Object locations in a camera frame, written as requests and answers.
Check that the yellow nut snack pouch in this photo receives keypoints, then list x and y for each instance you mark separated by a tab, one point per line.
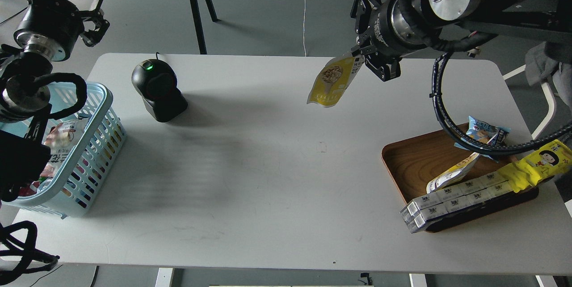
333	80

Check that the black barcode scanner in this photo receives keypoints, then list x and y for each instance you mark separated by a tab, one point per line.
156	83

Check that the yellow cartoon snack pack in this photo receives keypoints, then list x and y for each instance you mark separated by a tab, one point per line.
554	158

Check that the blue snack bag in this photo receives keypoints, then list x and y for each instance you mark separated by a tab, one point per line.
486	133

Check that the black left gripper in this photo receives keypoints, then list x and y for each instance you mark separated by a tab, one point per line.
58	21

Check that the light blue plastic basket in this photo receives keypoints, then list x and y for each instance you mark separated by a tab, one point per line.
73	189

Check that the silver boxed snack strip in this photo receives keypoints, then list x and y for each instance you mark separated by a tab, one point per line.
452	205

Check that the red white snack bag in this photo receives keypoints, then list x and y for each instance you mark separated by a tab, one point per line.
61	139

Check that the white yellow snack pouch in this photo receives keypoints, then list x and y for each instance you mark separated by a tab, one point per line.
454	174

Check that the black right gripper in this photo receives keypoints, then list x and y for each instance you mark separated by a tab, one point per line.
377	40

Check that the brown wooden tray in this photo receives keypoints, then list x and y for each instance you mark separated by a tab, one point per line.
413	162

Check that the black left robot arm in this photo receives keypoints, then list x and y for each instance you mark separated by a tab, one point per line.
26	73

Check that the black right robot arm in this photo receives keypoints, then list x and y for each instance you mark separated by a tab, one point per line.
461	25

